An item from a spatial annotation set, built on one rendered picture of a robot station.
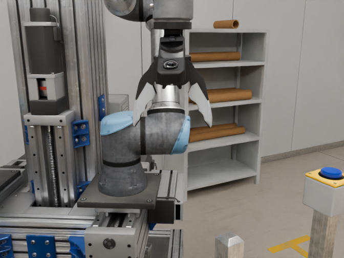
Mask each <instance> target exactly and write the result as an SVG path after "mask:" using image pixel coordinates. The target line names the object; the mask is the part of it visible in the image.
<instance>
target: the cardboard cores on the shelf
mask: <svg viewBox="0 0 344 258"><path fill-rule="evenodd" d="M189 55H191V62H202V61H230V60H240V58H241V54H240V52H195V53H189ZM207 94H208V98H209V103H215V102H226V101H237V100H248V99H251V98H252V91H251V89H247V90H242V89H241V88H237V89H236V88H223V89H209V90H207ZM190 102H193V104H196V103H195V102H194V101H192V100H191V99H190V98H189V97H188V103H190ZM243 133H245V127H244V126H239V127H238V125H237V123H227V124H219V125H212V126H211V127H210V128H209V127H208V126H202V127H194V128H190V133H189V141H188V142H195V141H201V140H207V139H213V138H220V137H226V136H232V135H238V134H243Z"/></svg>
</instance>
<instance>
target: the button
mask: <svg viewBox="0 0 344 258"><path fill-rule="evenodd" d="M320 173H321V174H322V175H323V176H325V177H328V178H333V179H337V178H340V177H342V172H341V171H340V170H339V169H336V168H333V167H324V168H322V169H321V170H320Z"/></svg>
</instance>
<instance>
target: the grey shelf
mask: <svg viewBox="0 0 344 258"><path fill-rule="evenodd" d="M183 36H184V38H185V55H189V53H195V52H240V54H241V58H240V60H230V61H202V62H191V63H192V65H194V67H195V69H196V70H197V71H198V72H199V73H200V74H201V75H202V77H203V79H204V81H205V84H206V88H207V90H209V89H223V88H236V89H237V88H241V89H242V90H247V89H251V91H252V98H251V99H248V100H237V101H226V102H215V103H210V108H211V113H212V125H219V124H227V123H237V125H238V127H239V126H244V127H245V133H243V134H238V135H232V136H226V137H220V138H213V139H207V140H201V141H195V142H189V143H188V146H187V149H186V151H185V152H184V153H182V154H173V155H163V170H177V173H178V174H183V173H184V202H186V201H187V191H189V190H193V189H197V188H202V187H206V186H211V185H215V184H220V183H224V182H229V181H233V180H237V179H242V178H246V177H251V176H254V184H259V179H260V165H261V152H262V138H263V124H264V110H265V97H266V83H267V69H268V55H269V41H270V29H203V28H192V29H189V30H183ZM189 89H190V82H188V83H187V84H185V85H182V89H179V93H180V106H181V107H182V108H184V109H185V115H187V116H189V117H190V128H194V127H202V126H208V125H207V124H206V123H205V121H204V117H203V114H202V113H200V112H199V109H198V105H197V104H193V102H190V103H188V91H189Z"/></svg>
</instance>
